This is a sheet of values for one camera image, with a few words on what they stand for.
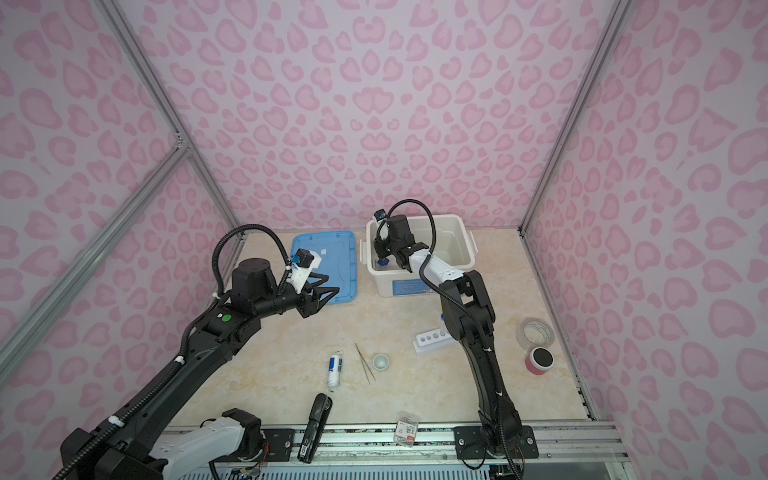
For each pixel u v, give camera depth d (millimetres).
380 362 859
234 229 1190
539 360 818
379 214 906
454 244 1030
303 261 607
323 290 661
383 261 1078
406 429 736
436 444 750
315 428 736
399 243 819
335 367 836
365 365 861
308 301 640
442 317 631
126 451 382
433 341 863
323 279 734
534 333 924
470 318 568
